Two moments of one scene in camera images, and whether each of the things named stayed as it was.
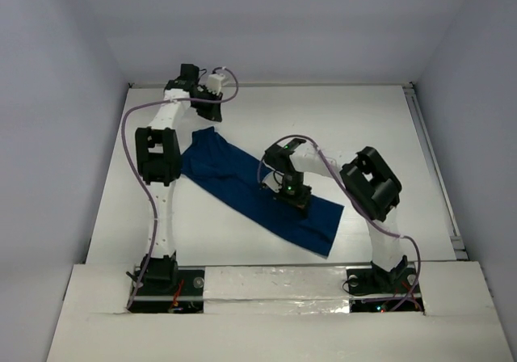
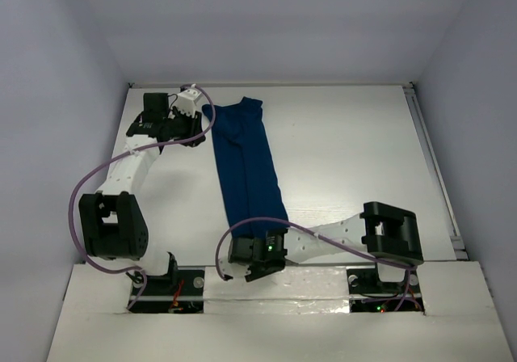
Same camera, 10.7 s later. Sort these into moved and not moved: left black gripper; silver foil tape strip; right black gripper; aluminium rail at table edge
Moved: right black gripper; left black gripper
Not moved: silver foil tape strip; aluminium rail at table edge
